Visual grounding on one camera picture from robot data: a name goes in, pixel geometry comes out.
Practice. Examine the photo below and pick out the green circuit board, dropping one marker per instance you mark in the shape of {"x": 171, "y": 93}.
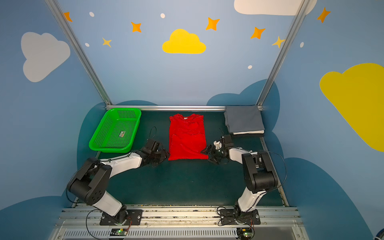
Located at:
{"x": 119, "y": 232}
{"x": 244, "y": 234}

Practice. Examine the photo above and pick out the folded white t shirt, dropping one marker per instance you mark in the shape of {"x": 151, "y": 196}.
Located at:
{"x": 249, "y": 132}

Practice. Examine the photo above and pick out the aluminium frame post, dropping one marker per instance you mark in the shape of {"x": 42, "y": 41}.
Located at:
{"x": 304, "y": 8}
{"x": 64, "y": 24}

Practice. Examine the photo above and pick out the green plastic mesh basket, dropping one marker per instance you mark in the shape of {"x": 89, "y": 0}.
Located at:
{"x": 106, "y": 137}

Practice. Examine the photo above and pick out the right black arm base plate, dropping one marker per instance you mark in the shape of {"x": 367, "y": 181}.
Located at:
{"x": 236, "y": 217}

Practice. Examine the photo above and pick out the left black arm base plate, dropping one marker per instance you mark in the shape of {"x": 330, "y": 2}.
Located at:
{"x": 135, "y": 216}

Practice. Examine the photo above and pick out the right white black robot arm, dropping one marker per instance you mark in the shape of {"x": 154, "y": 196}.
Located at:
{"x": 259, "y": 180}

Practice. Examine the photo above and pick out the rear aluminium frame bar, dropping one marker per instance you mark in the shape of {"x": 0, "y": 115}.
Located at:
{"x": 171, "y": 108}

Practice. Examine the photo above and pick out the left green circuit board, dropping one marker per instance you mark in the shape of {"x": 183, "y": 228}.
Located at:
{"x": 119, "y": 232}

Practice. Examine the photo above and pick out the red t shirt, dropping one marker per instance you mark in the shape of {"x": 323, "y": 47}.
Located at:
{"x": 187, "y": 137}

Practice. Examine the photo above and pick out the right green circuit board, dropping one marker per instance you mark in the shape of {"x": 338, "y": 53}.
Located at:
{"x": 244, "y": 234}

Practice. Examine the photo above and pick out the folded grey t shirt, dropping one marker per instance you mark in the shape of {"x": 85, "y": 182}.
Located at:
{"x": 243, "y": 118}

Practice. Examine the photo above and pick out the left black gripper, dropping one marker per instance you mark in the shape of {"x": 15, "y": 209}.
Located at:
{"x": 159, "y": 154}

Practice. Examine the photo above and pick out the folded black t shirt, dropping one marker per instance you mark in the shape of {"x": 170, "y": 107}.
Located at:
{"x": 248, "y": 135}

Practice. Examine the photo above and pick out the right aluminium frame post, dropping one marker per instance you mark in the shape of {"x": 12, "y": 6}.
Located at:
{"x": 304, "y": 8}

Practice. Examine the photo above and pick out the aluminium mounting rail bench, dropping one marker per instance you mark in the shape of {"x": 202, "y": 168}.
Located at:
{"x": 178, "y": 223}

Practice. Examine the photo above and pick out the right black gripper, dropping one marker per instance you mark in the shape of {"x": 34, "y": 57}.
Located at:
{"x": 214, "y": 153}

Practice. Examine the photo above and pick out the left aluminium frame post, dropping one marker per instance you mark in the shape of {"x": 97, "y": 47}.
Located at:
{"x": 64, "y": 24}

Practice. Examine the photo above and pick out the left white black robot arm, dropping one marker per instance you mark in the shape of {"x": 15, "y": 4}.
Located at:
{"x": 89, "y": 184}

